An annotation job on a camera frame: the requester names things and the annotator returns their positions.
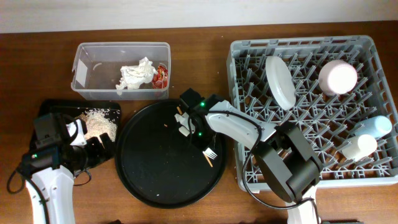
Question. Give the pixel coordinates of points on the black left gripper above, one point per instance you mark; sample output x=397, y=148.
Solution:
x=99, y=155

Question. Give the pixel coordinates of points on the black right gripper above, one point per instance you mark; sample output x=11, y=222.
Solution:
x=202, y=145

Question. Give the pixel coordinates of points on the white plastic fork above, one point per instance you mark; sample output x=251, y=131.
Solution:
x=210, y=153

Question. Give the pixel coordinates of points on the peanut shells and rice scraps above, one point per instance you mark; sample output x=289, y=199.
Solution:
x=97, y=123

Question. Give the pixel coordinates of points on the wooden chopstick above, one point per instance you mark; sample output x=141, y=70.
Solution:
x=208, y=160

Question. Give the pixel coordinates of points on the red snack wrapper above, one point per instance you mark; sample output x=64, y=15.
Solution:
x=160, y=80

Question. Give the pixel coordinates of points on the white tissue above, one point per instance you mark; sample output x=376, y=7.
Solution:
x=134, y=76

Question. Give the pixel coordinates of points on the grey plate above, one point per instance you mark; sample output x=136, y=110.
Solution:
x=280, y=82

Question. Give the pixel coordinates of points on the pink bowl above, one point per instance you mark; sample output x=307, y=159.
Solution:
x=337, y=77

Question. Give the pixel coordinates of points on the white cup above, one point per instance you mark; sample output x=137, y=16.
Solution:
x=359, y=147

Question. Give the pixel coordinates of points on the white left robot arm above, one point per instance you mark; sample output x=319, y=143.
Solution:
x=49, y=183

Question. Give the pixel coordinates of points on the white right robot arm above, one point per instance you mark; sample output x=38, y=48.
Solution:
x=289, y=165

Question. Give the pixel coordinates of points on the clear plastic waste bin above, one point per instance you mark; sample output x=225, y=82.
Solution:
x=97, y=69

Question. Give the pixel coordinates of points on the grey dishwasher rack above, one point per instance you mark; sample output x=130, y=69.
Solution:
x=326, y=121

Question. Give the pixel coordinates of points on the black rectangular tray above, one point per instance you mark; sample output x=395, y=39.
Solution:
x=70, y=109

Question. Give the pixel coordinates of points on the round black serving tray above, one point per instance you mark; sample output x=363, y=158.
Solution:
x=158, y=165

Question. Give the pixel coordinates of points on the light blue cup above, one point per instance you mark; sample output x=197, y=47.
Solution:
x=377, y=127

